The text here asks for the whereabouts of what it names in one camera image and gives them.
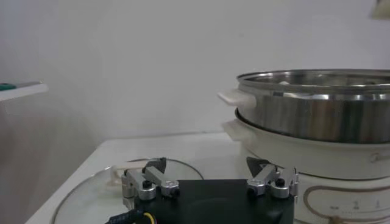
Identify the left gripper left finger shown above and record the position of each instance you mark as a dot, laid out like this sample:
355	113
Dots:
158	179

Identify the white electric cooker pot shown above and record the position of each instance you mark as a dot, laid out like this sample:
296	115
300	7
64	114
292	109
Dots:
320	158

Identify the stainless steel steamer basket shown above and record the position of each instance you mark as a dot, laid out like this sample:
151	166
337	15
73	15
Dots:
320	118

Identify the green hand tool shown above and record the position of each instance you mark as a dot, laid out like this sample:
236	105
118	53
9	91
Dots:
6	86

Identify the white side table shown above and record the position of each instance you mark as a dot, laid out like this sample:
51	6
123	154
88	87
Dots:
27	91

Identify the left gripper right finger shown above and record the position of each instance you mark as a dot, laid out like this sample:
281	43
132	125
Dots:
283	182

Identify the round glass pot lid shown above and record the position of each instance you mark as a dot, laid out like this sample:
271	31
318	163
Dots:
91	201

